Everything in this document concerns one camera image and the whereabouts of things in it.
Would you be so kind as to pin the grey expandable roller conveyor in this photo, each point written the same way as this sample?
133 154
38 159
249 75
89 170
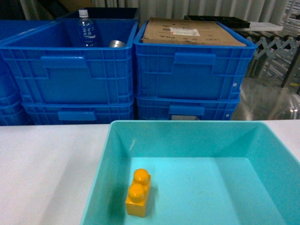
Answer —
277 54

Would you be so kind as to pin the white foam board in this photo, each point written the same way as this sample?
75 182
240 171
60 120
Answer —
261 26

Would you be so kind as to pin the black plastic pallet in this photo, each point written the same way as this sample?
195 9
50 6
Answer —
228 21

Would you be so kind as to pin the blue crate lower middle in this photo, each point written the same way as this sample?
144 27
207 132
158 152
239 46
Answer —
68 114

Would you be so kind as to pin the blue crate upper right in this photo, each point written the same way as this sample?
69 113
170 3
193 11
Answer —
192 64

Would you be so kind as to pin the blue crate lower right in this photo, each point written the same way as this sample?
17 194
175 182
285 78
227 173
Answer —
206 102

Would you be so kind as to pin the blue crate upper left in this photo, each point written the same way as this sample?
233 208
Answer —
9 91

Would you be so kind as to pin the yellow two-stud toy block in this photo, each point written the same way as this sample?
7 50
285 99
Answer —
138 193

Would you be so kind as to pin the teal plastic tray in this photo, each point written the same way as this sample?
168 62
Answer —
202 173

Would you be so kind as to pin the blue crate lower left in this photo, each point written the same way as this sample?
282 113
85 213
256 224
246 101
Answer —
12 113

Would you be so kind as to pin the silver metal can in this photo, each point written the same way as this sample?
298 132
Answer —
116 44

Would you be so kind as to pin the brown cardboard box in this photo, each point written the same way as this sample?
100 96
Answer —
187 32

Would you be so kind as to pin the clear water bottle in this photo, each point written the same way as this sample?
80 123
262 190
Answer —
86 29

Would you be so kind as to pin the dark blue crate behind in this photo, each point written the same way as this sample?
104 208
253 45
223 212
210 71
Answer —
112 13

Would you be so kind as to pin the blue crate upper middle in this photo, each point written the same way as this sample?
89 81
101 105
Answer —
51 66

